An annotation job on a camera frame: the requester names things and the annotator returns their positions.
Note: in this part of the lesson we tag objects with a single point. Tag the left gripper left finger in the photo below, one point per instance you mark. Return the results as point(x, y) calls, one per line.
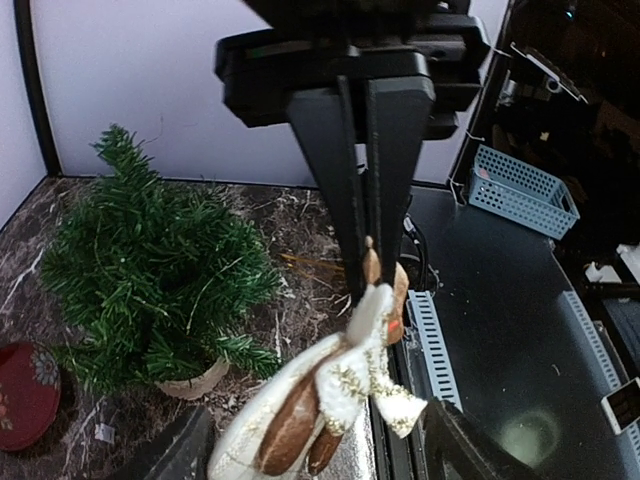
point(323, 124)

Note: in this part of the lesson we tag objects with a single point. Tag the small potted christmas tree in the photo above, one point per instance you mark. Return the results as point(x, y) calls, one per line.
point(159, 279)

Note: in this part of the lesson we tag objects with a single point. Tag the blue plastic basket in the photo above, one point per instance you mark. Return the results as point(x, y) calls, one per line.
point(522, 193)

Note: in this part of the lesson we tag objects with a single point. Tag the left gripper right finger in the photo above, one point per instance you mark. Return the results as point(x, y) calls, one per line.
point(397, 111)

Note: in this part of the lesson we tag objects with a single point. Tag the right black frame post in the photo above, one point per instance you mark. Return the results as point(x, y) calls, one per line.
point(34, 89)

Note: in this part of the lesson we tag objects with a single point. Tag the red floral plate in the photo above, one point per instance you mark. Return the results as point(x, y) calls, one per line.
point(30, 394)

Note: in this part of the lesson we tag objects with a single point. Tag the white cable duct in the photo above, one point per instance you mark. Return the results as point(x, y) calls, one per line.
point(440, 373)

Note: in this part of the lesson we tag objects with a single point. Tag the knit doll ornament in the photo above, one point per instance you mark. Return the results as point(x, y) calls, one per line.
point(299, 417)

